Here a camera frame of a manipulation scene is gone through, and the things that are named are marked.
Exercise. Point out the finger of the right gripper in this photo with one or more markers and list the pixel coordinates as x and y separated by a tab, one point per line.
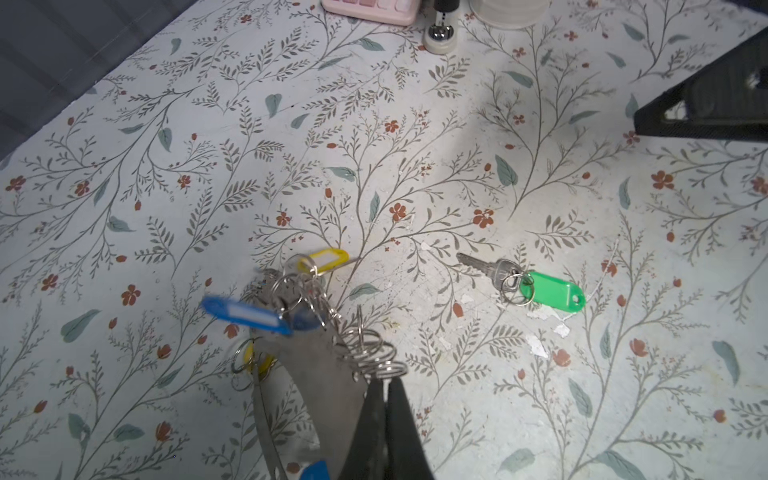
726	100

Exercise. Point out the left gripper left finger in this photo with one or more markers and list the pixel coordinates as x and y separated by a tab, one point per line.
366	459

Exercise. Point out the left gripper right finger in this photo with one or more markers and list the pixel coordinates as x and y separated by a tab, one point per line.
406	459

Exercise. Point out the keyring bunch with grey strap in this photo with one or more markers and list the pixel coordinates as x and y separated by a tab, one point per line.
331	361

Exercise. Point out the key with green tag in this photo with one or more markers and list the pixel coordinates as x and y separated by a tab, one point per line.
520	287

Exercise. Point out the white pen cup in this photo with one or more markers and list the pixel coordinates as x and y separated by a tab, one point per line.
509	14

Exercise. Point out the pink calculator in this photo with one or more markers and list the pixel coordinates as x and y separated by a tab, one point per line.
390	12

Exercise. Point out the floral table mat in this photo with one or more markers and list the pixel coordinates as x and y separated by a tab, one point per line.
156	152

